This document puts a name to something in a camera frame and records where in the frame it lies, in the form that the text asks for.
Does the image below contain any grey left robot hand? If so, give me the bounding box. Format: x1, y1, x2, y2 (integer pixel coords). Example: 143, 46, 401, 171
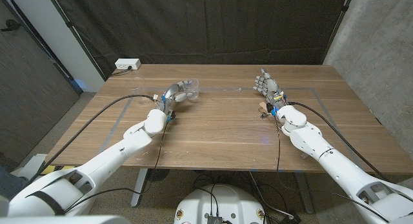
157, 80, 194, 117

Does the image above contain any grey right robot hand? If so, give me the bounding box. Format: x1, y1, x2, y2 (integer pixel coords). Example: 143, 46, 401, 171
253, 68, 288, 110

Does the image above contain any clear plastic measuring cup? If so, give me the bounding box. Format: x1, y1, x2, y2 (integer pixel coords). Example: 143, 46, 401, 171
182, 77, 200, 102

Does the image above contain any clear drinking glass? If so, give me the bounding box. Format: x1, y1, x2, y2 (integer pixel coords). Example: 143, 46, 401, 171
125, 77, 151, 105

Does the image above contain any white power strip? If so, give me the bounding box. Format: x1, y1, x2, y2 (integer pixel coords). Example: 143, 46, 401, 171
114, 58, 142, 70

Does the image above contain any black backdrop curtain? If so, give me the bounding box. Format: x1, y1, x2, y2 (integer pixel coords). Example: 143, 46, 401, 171
48, 0, 351, 79

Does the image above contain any round black floor fan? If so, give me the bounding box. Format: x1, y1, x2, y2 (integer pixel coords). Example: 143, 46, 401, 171
146, 168, 170, 183

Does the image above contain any white table leg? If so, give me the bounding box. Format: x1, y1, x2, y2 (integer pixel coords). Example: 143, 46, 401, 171
130, 168, 148, 208

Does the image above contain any black backdrop stand pole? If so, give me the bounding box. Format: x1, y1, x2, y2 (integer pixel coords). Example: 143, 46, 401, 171
322, 0, 356, 65
45, 0, 108, 82

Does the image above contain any grey table leg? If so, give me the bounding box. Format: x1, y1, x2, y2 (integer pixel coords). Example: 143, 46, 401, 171
294, 172, 316, 214

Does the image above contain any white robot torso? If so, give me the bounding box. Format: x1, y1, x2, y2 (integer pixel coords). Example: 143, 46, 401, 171
174, 184, 266, 224

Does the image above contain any black floor plug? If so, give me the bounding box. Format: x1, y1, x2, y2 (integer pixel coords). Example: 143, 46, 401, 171
282, 212, 303, 224

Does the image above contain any dark wooden door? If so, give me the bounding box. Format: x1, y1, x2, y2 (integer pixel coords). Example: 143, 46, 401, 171
0, 0, 81, 168

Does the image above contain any person's blue jeans leg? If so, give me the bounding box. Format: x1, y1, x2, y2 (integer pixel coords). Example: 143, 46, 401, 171
0, 167, 28, 199

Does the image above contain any black power strip cord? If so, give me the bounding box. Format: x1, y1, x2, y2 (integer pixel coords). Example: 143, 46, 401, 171
111, 65, 133, 77

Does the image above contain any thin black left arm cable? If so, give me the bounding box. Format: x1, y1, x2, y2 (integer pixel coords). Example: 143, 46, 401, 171
63, 120, 168, 215

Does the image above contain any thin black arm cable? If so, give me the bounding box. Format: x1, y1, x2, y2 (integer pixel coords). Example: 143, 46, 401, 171
63, 120, 168, 215
274, 119, 391, 223

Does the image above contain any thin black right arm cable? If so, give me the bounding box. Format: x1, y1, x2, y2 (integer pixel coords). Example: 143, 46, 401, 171
274, 119, 391, 223

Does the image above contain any thin metal rod with bracket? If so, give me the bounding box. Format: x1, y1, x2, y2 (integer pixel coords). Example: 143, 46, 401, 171
257, 108, 310, 159

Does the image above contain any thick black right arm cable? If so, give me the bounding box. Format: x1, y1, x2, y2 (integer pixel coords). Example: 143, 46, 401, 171
288, 101, 385, 180

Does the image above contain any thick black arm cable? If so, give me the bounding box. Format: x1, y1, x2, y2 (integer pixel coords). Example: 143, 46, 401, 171
30, 94, 159, 183
288, 101, 385, 180

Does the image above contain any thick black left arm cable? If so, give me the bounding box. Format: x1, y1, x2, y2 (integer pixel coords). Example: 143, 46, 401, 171
30, 94, 159, 183

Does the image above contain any black floor cable bundle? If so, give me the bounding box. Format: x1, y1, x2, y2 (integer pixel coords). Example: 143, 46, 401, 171
192, 170, 303, 224

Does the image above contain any black door handle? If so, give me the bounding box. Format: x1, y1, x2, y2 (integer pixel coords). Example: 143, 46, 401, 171
0, 19, 22, 33

